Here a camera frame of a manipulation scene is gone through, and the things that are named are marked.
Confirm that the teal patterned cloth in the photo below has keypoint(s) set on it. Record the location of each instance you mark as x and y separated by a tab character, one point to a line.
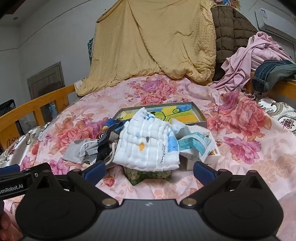
90	48

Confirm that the black plastic crate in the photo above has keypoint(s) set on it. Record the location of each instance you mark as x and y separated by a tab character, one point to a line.
9	111

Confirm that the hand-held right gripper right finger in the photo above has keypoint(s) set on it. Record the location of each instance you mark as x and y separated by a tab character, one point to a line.
203	172

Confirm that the white air conditioner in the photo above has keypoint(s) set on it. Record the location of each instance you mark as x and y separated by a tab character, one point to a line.
272	20

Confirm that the navy patterned sock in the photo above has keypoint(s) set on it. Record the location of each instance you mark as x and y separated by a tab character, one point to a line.
104	136

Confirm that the pink floral bed sheet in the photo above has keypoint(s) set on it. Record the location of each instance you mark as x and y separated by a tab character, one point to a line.
242	143

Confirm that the pink cloth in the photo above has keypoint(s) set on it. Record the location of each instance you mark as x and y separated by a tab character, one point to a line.
240	64

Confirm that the person's left hand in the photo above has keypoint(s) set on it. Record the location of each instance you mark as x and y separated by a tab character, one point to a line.
5	223

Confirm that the white and orange carton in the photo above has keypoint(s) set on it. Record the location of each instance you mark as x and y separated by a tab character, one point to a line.
210	160

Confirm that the blue jeans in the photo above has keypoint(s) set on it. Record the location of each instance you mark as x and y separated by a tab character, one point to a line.
266	74

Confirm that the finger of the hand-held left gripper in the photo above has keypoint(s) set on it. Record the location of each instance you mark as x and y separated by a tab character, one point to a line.
10	169

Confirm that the teal and white plastic packet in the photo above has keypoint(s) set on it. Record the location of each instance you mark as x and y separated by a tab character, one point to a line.
196	141

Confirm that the shallow box with frog drawing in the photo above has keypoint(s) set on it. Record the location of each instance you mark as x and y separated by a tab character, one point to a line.
185	111

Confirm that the white quilted printed cloth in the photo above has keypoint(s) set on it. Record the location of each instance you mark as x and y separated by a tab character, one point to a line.
143	148

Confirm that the yellow quilt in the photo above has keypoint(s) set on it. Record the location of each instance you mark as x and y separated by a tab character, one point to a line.
150	46

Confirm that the camouflage green cloth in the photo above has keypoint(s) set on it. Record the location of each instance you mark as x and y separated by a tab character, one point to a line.
143	177

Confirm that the grey face mask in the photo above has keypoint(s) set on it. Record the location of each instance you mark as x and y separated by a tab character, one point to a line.
74	153

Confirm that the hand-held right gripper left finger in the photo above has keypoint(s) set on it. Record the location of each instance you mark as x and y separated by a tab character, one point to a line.
94	172

